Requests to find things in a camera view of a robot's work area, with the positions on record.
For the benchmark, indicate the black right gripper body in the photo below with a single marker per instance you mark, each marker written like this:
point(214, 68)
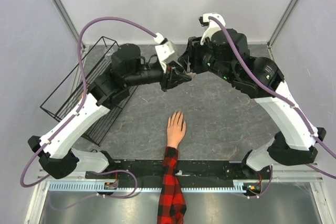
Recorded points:
point(202, 59)

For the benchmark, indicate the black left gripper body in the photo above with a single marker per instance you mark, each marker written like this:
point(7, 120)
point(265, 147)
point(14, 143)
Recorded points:
point(167, 82)

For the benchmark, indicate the nail polish bottle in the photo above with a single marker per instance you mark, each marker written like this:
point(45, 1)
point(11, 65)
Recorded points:
point(191, 74)

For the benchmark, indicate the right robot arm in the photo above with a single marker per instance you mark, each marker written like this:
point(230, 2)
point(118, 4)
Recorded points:
point(294, 143)

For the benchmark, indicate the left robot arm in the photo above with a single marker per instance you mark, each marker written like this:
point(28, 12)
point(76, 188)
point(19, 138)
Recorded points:
point(127, 68)

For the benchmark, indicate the red plaid sleeve forearm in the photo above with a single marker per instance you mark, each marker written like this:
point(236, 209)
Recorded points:
point(172, 206)

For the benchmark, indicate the mannequin hand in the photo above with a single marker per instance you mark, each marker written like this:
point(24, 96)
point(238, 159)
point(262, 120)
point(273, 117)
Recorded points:
point(176, 129)

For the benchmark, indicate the clear glass jar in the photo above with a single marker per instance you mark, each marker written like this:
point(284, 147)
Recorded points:
point(108, 53)

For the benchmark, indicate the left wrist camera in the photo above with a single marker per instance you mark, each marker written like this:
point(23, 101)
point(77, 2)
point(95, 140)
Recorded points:
point(165, 50)

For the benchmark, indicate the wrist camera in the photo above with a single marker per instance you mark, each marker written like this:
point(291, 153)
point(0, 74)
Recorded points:
point(211, 26)
point(165, 50)

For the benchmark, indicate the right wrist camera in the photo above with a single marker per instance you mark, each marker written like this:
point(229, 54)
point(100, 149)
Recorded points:
point(211, 26)

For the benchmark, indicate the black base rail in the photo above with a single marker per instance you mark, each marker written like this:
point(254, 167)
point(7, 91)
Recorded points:
point(223, 170)

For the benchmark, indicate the black wire basket rack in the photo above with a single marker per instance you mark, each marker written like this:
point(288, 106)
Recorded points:
point(94, 64)

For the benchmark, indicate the aluminium slotted rail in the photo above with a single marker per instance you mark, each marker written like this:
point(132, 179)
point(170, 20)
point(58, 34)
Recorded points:
point(188, 185)

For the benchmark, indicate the aluminium corner post right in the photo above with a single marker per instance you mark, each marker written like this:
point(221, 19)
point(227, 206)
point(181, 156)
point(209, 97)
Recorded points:
point(283, 20)

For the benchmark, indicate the aluminium corner post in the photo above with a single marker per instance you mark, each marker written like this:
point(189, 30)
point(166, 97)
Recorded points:
point(283, 20)
point(66, 18)

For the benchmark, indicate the aluminium corner post left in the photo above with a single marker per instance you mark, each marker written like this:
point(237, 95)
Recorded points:
point(66, 18)

